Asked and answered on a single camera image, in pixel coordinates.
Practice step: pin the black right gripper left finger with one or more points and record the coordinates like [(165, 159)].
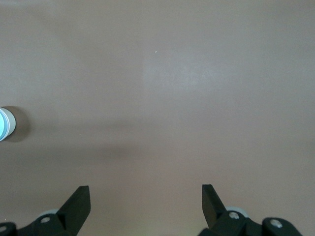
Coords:
[(71, 214)]

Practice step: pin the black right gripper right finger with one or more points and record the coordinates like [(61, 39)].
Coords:
[(215, 214)]

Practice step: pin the blue bowl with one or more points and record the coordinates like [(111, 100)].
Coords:
[(2, 125)]

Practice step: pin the white bowl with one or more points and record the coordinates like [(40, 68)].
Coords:
[(12, 121)]

